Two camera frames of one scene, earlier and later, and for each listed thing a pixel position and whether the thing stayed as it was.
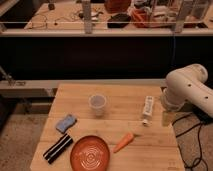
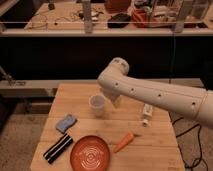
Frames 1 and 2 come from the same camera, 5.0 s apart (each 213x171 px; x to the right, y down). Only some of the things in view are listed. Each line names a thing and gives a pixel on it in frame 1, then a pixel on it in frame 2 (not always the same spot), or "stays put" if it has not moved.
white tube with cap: (148, 111) stays put
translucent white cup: (98, 102) stays put
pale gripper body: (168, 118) → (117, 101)
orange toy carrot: (125, 141) stays put
